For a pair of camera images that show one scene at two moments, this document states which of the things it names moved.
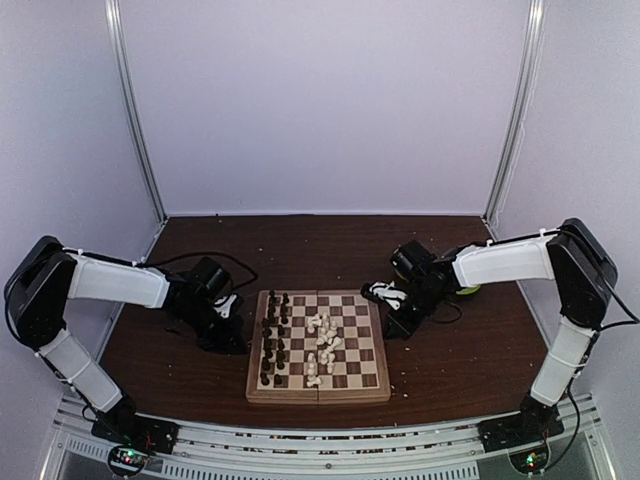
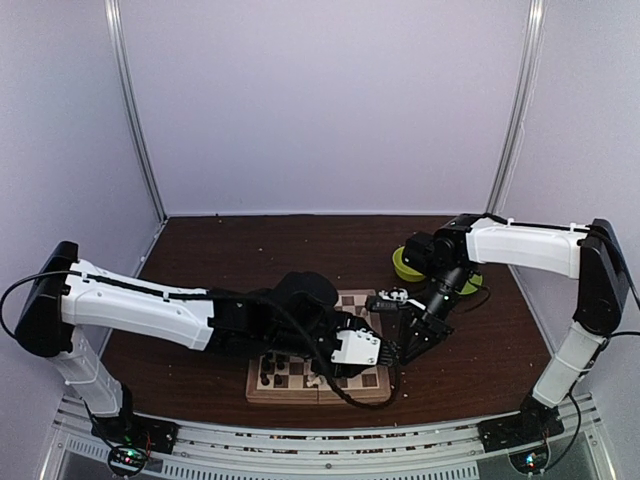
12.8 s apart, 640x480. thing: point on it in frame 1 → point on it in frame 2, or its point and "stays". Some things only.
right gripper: (405, 329) → (431, 330)
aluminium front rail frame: (73, 450) stays
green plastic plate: (467, 291) stays
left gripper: (224, 342) → (352, 321)
